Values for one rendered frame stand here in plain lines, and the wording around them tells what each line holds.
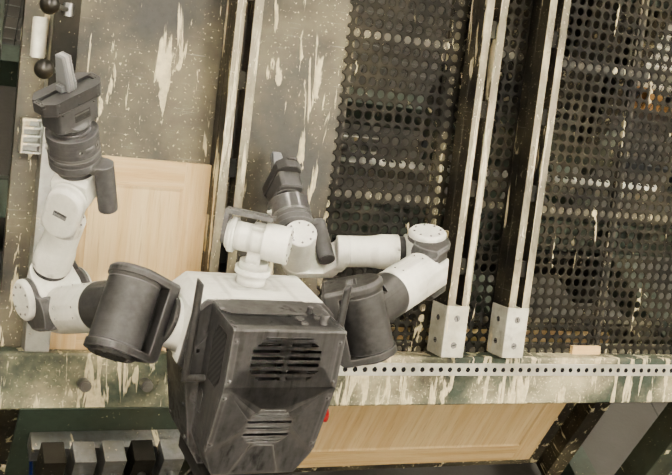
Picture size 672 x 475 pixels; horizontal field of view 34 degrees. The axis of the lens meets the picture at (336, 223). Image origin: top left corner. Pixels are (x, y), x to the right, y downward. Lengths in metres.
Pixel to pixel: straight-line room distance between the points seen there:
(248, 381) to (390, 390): 0.89
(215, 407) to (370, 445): 1.43
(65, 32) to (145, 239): 0.46
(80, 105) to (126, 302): 0.33
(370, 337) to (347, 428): 1.11
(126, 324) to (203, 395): 0.18
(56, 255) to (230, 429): 0.46
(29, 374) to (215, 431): 0.61
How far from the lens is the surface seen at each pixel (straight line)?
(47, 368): 2.35
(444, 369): 2.68
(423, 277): 2.13
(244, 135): 2.35
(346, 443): 3.16
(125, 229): 2.35
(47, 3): 2.15
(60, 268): 2.06
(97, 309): 1.87
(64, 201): 1.91
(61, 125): 1.84
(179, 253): 2.39
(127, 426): 2.46
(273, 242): 1.90
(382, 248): 2.25
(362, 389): 2.60
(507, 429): 3.39
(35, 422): 2.40
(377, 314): 2.00
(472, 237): 2.62
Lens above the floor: 2.59
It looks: 35 degrees down
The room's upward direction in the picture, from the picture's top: 23 degrees clockwise
